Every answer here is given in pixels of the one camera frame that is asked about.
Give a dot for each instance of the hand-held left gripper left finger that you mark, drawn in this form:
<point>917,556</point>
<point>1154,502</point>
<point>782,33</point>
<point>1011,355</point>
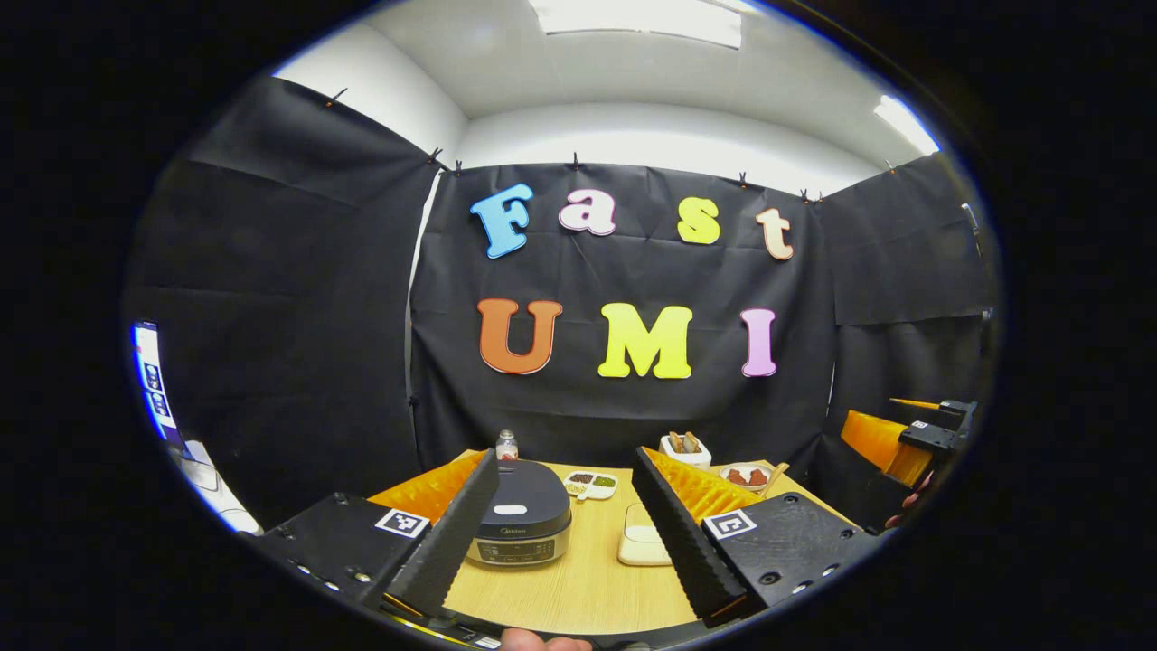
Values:
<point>452,542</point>

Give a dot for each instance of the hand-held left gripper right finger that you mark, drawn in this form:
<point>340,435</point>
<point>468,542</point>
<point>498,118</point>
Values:
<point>682,542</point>

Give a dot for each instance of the small clear bottle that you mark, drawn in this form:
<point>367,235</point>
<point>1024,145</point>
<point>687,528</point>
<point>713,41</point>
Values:
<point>507,446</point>

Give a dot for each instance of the dark grey rice cooker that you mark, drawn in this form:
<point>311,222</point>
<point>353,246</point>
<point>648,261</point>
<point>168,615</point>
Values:
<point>529,511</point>

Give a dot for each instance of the white toaster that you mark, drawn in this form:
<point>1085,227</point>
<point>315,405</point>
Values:
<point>687,457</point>

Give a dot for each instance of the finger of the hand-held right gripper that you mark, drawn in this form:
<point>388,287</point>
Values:
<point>954,411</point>
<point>877,438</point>

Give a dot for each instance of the lit computer screen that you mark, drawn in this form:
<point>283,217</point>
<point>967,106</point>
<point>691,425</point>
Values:
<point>152,380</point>

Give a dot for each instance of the brown meat piece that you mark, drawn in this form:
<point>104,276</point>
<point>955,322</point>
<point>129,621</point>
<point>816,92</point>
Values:
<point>736,477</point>
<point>758,478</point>

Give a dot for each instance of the white divided seasoning dish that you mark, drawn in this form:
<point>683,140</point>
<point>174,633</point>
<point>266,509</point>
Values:
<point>589,485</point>

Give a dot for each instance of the wooden spoon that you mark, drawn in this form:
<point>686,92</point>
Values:
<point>777,477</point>

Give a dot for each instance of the clear plastic rice container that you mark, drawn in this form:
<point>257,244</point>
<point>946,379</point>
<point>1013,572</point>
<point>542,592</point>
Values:
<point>640,542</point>

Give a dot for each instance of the white round plate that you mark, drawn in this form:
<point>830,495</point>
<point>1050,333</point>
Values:
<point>734,488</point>

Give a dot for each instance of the ceiling light panel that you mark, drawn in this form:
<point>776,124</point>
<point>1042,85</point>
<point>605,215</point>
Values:
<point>642,20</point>
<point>907,125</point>

